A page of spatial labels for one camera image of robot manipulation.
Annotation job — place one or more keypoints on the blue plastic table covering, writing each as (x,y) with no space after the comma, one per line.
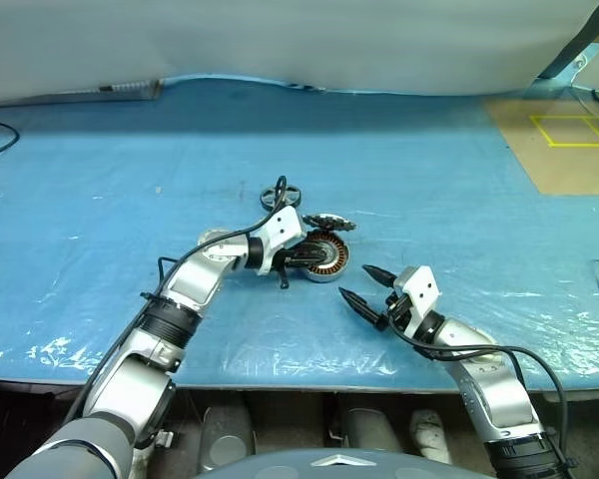
(130,224)

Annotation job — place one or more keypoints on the grey metal frame strut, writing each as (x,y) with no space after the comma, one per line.
(561,57)

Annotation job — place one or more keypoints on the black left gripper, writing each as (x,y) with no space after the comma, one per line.
(285,262)

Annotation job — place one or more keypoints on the black spoked rotor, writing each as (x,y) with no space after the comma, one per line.
(292,194)

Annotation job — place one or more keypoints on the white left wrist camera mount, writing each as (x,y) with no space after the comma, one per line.
(284,227)

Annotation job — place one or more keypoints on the grey power strip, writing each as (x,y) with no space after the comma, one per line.
(130,90)

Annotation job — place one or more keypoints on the white rounded foot shape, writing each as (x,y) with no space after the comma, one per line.
(429,434)

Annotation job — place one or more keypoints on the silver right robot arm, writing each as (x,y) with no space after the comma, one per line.
(494,389)

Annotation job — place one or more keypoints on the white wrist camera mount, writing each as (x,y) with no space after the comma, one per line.
(419,289)
(284,227)

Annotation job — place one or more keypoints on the grey rounded leg shape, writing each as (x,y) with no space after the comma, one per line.
(224,434)
(369,426)

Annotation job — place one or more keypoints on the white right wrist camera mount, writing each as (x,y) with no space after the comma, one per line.
(419,289)

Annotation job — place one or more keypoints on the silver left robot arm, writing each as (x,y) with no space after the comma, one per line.
(194,284)

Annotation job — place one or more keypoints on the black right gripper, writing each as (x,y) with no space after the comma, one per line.
(398,309)

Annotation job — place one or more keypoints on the white fabric curtain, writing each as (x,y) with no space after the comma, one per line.
(279,35)

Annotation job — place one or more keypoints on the motor housing with copper windings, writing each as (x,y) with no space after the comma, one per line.
(332,267)

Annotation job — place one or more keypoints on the brown cardboard sheet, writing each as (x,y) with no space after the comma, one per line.
(554,164)

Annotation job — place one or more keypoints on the grey robot torso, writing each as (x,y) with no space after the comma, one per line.
(329,466)

